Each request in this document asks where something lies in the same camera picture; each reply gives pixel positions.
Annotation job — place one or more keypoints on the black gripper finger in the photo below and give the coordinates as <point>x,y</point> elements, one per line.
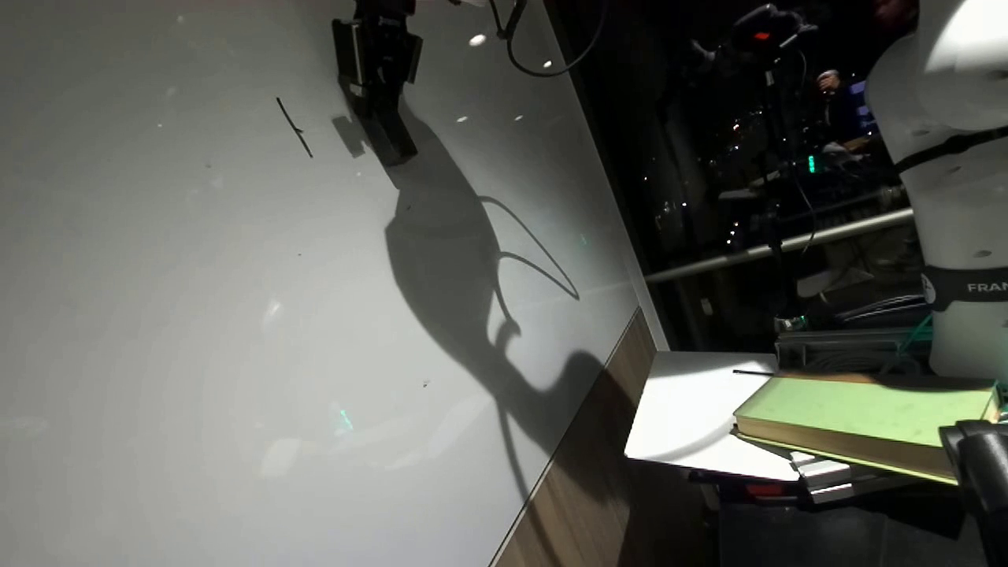
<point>410,56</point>
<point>349,52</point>

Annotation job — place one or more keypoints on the person in blue shirt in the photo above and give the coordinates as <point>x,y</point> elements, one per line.
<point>846,110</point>

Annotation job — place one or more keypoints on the metal handrail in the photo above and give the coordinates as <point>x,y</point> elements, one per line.
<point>777,242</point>

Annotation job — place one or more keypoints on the small white table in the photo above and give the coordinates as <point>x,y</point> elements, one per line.
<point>680,420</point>

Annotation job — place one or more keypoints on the silver metal clip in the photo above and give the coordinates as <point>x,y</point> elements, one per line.
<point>822,476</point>

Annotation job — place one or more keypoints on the long black box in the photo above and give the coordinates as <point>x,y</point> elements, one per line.
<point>840,344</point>

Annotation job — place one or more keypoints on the black camera tripod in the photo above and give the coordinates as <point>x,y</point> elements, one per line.
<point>774,64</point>

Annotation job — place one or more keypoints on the black pen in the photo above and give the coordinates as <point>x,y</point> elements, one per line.
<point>758,370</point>

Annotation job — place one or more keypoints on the green hardcover book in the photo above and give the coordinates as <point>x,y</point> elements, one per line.
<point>862,413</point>

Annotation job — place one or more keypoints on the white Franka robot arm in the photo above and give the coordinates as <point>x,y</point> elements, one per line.
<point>947,157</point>

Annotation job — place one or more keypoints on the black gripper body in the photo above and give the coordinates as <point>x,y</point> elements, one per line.
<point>381,14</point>

